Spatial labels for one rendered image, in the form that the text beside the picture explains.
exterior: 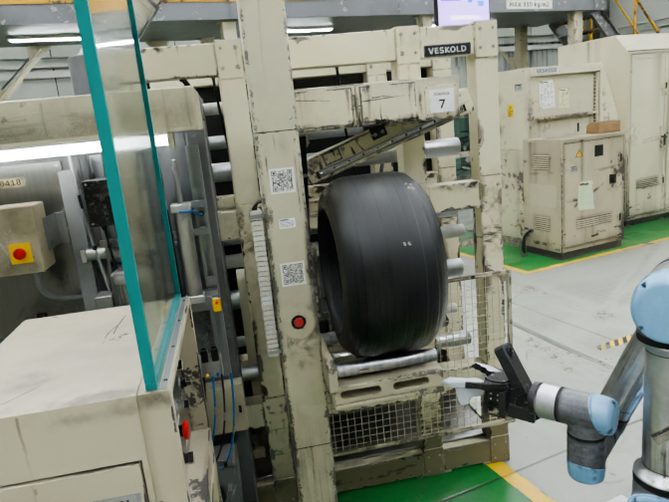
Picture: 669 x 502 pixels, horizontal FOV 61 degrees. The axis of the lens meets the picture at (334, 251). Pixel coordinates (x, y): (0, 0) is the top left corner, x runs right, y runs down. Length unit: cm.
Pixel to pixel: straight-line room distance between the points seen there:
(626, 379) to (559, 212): 502
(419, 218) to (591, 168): 496
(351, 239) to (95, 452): 89
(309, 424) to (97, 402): 106
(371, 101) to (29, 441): 147
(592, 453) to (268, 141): 115
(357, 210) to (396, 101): 54
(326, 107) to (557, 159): 448
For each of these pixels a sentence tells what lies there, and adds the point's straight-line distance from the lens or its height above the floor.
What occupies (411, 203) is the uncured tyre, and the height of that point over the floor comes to 141.
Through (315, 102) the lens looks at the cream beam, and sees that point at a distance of 200.
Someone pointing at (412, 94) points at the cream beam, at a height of 173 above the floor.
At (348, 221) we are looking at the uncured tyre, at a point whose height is 138.
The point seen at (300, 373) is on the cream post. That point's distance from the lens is 190.
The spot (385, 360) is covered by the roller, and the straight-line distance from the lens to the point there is 186.
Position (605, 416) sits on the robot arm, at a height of 106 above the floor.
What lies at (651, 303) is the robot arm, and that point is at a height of 132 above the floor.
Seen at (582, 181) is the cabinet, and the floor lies 79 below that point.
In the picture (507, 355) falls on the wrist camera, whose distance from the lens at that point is 134.
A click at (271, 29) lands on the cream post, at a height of 194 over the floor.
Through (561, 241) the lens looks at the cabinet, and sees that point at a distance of 638.
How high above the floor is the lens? 168
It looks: 13 degrees down
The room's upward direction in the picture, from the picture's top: 6 degrees counter-clockwise
